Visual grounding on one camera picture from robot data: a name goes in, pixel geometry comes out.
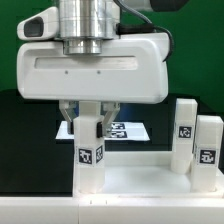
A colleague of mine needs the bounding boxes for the white desk top tray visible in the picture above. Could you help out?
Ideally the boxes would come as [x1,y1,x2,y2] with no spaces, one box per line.
[73,151,224,198]

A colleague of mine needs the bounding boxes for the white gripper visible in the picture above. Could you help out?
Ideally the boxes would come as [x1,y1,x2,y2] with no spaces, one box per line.
[17,33,169,138]

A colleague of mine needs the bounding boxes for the white marker sheet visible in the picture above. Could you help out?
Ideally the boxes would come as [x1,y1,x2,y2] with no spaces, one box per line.
[56,121,150,141]

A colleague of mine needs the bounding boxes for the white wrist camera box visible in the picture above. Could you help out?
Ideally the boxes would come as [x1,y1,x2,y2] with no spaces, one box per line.
[17,6,59,41]

